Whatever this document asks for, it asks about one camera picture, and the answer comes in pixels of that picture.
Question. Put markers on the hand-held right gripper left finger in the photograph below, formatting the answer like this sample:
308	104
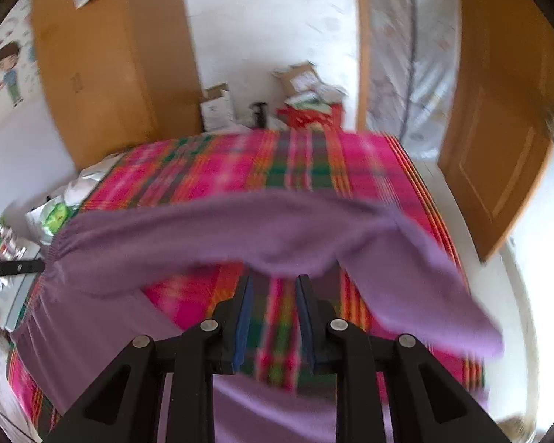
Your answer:
242	327

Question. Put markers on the wooden door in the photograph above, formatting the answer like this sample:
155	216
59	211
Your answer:
498	101

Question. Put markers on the white cloth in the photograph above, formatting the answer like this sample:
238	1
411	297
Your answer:
85	187

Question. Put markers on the green tissue pack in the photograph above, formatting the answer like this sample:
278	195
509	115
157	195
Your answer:
57	217

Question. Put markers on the white cardboard box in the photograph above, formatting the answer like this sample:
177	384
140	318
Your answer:
218	110

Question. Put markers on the purple fleece pants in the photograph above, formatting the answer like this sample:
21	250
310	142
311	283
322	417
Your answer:
212	235

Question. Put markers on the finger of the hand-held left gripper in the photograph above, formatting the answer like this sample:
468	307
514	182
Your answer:
14	267

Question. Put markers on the brown cardboard box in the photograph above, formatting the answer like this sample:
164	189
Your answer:
298	80

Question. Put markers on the cartoon wall sticker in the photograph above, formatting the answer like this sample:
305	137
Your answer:
9	74

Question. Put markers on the wooden wardrobe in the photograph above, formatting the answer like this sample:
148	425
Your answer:
111	69

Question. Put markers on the black air pump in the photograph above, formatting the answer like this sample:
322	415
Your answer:
258	115

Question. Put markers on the plastic-covered doorway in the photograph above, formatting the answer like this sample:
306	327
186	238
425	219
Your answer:
392	55

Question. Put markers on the pink green plaid bed sheet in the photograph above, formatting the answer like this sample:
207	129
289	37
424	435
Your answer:
258	166

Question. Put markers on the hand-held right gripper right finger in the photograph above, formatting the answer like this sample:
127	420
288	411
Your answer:
307	327

